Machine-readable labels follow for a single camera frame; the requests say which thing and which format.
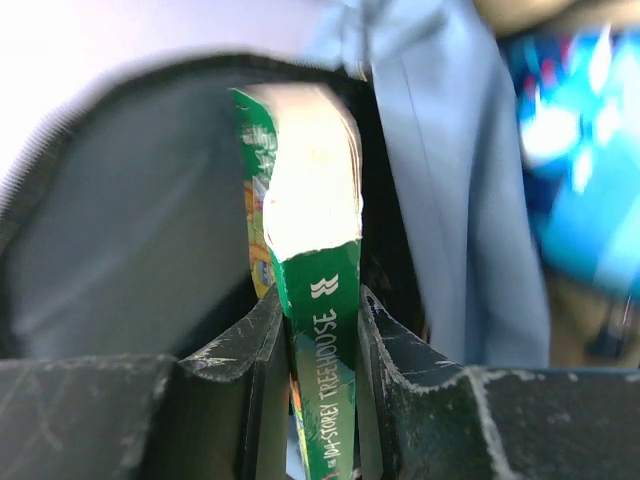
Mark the blue dinosaur pencil case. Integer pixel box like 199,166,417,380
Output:
504,25,639,299

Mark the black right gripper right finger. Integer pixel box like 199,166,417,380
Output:
357,289,639,479

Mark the blue student backpack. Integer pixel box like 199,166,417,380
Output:
1,1,550,368

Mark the green storey treehouse book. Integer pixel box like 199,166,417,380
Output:
232,83,363,479

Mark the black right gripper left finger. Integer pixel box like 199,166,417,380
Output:
1,290,288,479

